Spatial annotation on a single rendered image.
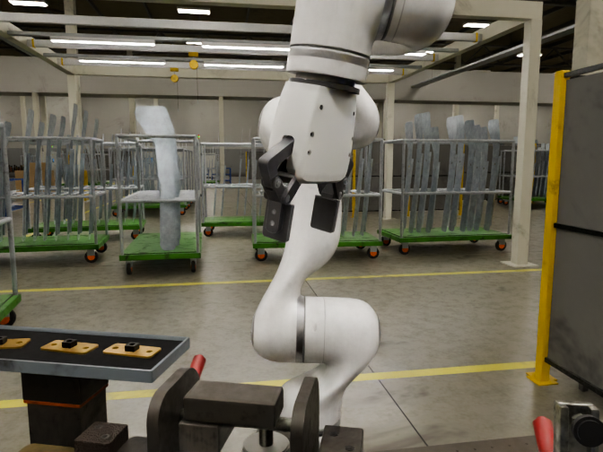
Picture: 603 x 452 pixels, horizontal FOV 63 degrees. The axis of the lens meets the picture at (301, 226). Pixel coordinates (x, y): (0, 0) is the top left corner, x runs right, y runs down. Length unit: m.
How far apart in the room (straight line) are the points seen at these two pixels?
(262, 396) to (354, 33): 0.41
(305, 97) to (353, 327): 0.49
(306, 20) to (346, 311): 0.53
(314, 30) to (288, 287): 0.49
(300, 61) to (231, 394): 0.38
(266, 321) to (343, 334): 0.13
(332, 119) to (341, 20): 0.09
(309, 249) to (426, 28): 0.47
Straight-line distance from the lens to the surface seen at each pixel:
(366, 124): 0.93
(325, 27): 0.51
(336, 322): 0.87
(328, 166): 0.53
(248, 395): 0.61
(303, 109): 0.49
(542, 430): 0.70
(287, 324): 0.87
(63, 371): 0.82
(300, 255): 0.88
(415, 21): 0.53
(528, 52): 7.54
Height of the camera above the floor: 1.46
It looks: 8 degrees down
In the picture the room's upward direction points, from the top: straight up
